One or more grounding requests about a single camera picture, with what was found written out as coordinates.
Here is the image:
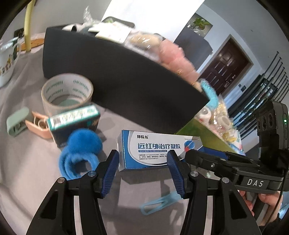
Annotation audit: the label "dark green small box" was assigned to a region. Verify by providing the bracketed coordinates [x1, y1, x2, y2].
[47, 105, 100, 148]

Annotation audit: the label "blue white medicine box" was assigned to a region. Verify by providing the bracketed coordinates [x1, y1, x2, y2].
[117, 130, 203, 171]

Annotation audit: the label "person right hand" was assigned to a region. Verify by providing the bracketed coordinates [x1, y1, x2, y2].
[239, 189, 283, 226]

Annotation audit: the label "white tape rolls bag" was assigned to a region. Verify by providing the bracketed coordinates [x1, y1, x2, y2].
[195, 95, 243, 154]

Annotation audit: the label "light blue plastic clip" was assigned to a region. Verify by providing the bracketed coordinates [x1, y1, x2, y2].
[140, 191, 182, 215]

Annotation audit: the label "green tray box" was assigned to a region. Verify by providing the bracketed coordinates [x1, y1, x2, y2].
[175, 118, 245, 156]

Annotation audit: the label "black railing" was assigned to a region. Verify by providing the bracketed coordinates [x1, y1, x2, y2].
[228, 52, 288, 138]

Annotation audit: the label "pink tape dispenser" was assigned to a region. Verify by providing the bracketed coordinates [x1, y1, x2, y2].
[25, 111, 52, 139]

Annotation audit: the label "light blue dumpling mold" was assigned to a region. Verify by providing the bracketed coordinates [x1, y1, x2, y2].
[200, 79, 219, 110]

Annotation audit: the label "green tape dispenser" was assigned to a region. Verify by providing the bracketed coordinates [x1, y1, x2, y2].
[6, 107, 30, 137]

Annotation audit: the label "dark brown door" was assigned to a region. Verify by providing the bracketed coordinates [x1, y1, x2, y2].
[200, 38, 252, 95]

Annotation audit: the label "clear tape roll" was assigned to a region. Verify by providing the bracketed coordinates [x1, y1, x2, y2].
[41, 73, 94, 117]

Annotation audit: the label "dark cabinet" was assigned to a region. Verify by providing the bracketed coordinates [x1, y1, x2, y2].
[174, 27, 213, 70]

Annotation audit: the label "pink fluffy scrunchies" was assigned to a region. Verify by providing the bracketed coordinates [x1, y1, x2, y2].
[159, 39, 199, 85]

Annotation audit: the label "black storage box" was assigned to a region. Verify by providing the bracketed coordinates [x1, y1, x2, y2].
[43, 26, 208, 134]

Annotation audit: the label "potted green plant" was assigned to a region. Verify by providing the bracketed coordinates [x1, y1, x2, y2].
[186, 13, 213, 38]

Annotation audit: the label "white printed mug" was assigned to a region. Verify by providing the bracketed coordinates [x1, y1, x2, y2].
[0, 37, 21, 87]

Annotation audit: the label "cream fluffy item in bag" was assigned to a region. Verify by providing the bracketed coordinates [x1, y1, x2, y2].
[124, 31, 163, 57]

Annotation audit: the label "blue fuzzy hair tie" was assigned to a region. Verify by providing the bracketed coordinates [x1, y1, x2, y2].
[58, 128, 103, 180]

